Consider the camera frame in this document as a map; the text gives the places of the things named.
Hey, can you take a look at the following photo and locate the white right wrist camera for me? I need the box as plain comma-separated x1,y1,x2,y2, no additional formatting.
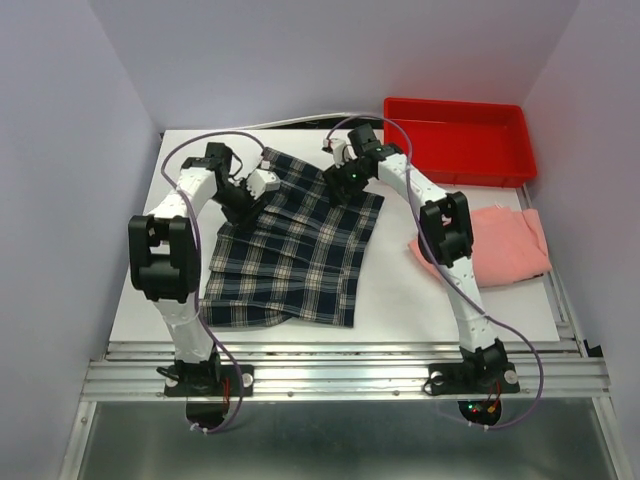
322,138,355,168

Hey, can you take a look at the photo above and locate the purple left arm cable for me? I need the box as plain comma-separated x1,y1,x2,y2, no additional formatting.
160,130,271,435

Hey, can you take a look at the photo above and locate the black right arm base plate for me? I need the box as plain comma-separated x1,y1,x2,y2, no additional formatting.
422,361,520,430

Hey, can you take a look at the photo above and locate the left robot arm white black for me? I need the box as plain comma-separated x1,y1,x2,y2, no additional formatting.
128,142,280,394

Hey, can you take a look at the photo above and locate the aluminium rail frame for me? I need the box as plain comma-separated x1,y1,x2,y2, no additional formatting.
59,184,621,480

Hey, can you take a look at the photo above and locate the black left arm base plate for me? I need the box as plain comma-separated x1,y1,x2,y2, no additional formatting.
157,362,256,421

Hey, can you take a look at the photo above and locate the pink folded skirt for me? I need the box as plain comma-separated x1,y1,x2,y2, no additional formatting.
407,207,553,289

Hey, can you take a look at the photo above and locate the navy plaid skirt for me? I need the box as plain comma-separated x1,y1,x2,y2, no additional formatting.
200,148,384,328

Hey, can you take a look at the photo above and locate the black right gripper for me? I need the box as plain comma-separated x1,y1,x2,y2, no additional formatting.
321,154,371,207

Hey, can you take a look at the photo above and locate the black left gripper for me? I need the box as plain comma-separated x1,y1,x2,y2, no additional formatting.
212,178,268,234

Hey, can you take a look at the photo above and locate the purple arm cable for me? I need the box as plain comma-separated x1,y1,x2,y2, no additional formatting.
323,114,547,432
160,130,271,435

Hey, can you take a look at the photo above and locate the red plastic bin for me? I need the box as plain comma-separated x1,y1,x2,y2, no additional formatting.
383,97,537,188

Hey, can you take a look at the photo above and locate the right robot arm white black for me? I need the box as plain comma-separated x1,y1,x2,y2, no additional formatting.
322,124,508,390

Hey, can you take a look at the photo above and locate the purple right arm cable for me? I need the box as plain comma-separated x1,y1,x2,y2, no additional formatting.
323,114,547,432

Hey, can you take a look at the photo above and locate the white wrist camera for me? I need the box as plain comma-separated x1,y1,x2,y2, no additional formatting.
244,166,281,200
322,138,355,168

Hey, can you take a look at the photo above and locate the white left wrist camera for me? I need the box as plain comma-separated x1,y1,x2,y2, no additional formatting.
244,166,281,200

